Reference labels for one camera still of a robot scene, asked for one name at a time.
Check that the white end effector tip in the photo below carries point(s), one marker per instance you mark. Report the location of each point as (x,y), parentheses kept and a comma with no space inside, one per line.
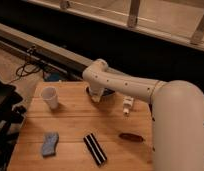
(96,98)

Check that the white tube bottle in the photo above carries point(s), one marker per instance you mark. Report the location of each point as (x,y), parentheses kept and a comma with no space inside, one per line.
(127,104)

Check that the blue object behind table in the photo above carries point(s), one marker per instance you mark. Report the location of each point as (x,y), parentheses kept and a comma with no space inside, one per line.
(52,78)

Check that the dark red oblong object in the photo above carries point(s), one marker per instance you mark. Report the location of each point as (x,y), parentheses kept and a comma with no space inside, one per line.
(131,137)

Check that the white paper cup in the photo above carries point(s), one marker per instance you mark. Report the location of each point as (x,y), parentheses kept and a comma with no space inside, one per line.
(50,97)

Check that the wooden board table top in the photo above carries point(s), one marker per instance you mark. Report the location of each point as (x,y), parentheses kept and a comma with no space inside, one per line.
(75,118)

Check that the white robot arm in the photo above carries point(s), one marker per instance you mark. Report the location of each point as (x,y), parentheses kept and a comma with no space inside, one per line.
(177,115)

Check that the dark ceramic bowl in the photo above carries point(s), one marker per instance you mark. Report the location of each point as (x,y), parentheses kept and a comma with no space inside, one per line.
(106,92)

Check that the blue sponge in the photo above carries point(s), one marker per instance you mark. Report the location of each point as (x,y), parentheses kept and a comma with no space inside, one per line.
(49,144)

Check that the black equipment left edge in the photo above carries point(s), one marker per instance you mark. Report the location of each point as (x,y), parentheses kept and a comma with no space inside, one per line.
(11,112)

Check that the black white striped block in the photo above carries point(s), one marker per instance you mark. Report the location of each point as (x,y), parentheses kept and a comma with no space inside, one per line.
(95,149)

